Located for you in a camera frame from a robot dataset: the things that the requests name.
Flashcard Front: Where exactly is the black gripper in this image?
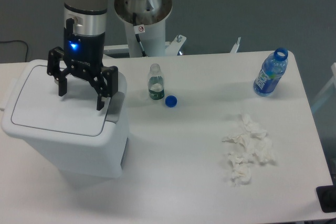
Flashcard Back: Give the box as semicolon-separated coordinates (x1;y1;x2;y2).
47;18;118;111

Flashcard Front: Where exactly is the white trash can lid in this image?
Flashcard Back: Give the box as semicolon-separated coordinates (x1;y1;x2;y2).
10;62;107;136

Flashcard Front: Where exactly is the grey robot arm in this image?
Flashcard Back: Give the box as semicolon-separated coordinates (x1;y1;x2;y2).
47;0;172;110

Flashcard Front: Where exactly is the white trash can body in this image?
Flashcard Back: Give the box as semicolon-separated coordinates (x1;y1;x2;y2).
1;60;129;178

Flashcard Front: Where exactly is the blue bottle cap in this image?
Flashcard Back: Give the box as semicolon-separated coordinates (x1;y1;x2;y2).
165;95;177;108

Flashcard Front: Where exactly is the clear green-label bottle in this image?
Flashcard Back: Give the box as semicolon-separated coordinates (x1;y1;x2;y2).
148;63;164;100

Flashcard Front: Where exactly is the crumpled white tissue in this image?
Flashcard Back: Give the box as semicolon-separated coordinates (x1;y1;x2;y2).
222;113;277;187

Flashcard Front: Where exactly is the blue plastic drink bottle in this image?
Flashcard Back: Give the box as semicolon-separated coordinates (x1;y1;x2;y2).
253;48;288;97

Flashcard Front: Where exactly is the black device at edge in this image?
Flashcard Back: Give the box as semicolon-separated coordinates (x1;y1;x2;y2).
316;185;335;213

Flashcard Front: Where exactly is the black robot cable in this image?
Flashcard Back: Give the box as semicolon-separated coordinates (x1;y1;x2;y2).
132;12;148;57

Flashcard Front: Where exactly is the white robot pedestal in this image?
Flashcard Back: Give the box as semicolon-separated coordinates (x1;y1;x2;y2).
103;0;186;58

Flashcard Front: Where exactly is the white table bracket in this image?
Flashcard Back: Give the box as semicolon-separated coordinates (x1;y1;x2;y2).
230;37;241;54

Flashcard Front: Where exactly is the white frame at right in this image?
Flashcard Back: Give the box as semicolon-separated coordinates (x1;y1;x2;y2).
310;62;335;114

